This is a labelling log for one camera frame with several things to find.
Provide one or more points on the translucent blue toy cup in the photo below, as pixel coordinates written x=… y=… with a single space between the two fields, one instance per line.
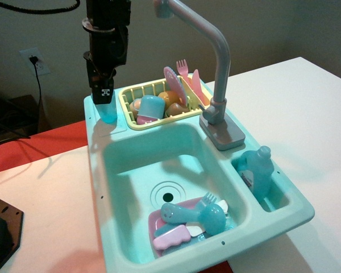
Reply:
x=108 y=112

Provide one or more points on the orange toy food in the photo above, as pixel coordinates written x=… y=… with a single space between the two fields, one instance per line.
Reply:
x=173 y=105

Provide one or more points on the pink toy plate upright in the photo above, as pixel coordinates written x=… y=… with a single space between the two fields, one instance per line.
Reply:
x=175 y=84

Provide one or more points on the pink toy cup in rack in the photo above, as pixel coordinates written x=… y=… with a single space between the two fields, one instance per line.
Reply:
x=141 y=120

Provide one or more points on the black plug in outlet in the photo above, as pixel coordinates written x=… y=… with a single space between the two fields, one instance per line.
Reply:
x=33 y=60

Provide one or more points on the blue toy spoon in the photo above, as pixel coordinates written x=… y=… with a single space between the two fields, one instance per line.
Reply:
x=173 y=213

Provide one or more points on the pink square toy plate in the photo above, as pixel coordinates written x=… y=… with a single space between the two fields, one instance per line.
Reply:
x=196 y=230

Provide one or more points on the grey toy faucet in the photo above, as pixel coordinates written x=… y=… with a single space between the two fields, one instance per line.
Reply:
x=216 y=123

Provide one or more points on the pink toy knife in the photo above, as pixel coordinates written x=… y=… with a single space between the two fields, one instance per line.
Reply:
x=196 y=84

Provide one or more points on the white wall outlet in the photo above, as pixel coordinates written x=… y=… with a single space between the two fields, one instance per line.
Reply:
x=41 y=67

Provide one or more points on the mint green toy sink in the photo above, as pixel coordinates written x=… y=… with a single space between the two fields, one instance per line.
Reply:
x=138 y=168

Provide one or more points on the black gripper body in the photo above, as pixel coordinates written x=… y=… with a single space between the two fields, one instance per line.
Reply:
x=108 y=50

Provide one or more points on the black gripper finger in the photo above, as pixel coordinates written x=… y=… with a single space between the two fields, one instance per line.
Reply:
x=102 y=89

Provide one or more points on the blue toy cup in rack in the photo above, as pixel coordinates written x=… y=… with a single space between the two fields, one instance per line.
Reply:
x=152 y=107

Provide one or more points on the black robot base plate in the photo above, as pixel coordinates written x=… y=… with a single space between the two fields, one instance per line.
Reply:
x=11 y=224

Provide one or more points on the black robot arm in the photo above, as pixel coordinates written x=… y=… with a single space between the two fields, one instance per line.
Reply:
x=107 y=25

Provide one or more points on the blue toy fork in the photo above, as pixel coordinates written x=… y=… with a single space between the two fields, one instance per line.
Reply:
x=211 y=215

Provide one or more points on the blue toy soap bottle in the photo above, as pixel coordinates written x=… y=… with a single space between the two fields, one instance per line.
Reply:
x=256 y=168

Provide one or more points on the pink toy fork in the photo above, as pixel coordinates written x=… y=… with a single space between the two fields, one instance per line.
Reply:
x=182 y=68

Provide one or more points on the pink toy scrub brush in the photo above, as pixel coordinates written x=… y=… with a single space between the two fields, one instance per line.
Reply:
x=170 y=235

